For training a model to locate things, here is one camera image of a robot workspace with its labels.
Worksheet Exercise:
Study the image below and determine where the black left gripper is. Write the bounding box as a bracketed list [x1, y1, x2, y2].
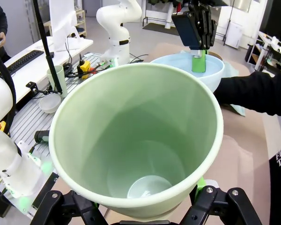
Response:
[171, 0, 218, 72]

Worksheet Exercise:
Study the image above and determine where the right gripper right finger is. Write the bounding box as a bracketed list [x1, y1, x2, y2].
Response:
[180, 177, 263, 225]

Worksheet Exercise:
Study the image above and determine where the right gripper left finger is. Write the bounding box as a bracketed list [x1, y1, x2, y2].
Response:
[29, 189, 108, 225]

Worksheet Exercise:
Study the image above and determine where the beige cloth mat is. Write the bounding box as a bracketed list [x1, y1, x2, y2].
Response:
[201, 110, 272, 225]

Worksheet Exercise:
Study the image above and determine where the pale blue bowl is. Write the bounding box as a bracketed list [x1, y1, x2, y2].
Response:
[149, 52, 225, 93]

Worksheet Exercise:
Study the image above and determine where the pale green plastic cup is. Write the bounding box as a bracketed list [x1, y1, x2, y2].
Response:
[46, 65, 68, 98]
[48, 62, 224, 222]

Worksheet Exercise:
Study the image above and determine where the person's right forearm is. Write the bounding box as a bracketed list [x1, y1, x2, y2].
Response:
[213, 71, 281, 117]

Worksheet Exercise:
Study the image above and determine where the dark floor mat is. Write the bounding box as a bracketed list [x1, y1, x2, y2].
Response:
[142, 22, 181, 37]

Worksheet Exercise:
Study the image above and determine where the white air purifier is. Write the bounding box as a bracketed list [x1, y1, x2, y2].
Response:
[224, 22, 244, 49]

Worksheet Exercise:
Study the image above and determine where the thin black tripod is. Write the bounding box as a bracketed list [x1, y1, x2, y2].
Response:
[222, 0, 236, 46]

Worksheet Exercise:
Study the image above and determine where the person in black coat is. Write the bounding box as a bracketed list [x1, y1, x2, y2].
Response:
[268, 140, 281, 225]

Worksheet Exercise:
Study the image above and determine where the cluttered white side table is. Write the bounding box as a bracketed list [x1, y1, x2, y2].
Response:
[247, 30, 281, 78]

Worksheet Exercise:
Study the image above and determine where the black screen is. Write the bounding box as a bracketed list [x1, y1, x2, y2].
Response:
[259, 0, 281, 46]

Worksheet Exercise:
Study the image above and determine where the black handheld device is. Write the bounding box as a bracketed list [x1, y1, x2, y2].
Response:
[34, 130, 50, 143]

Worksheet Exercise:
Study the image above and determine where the white bowl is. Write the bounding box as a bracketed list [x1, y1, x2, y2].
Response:
[38, 93, 61, 114]

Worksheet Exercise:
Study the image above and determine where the yellow emergency stop box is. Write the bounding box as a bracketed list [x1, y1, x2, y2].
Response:
[77, 60, 92, 80]

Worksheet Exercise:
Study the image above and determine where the wooden shelf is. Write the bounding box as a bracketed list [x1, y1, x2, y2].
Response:
[74, 9, 87, 38]

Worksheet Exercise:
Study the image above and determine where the white desk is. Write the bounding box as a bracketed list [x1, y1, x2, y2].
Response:
[0, 37, 94, 104]

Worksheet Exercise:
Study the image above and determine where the black keyboard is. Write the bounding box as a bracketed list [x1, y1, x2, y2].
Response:
[0, 49, 44, 79]

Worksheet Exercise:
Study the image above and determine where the grey slotted aluminium base plate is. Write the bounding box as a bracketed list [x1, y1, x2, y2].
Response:
[8, 52, 113, 211]

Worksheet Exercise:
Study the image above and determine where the black cable bundle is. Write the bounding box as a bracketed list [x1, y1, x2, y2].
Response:
[63, 35, 104, 79]

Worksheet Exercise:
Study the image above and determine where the black cable sleeve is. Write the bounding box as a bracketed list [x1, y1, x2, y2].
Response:
[0, 39, 17, 136]

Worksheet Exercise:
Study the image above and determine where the black camera stand pole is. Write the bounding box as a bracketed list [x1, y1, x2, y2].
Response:
[32, 0, 63, 94]

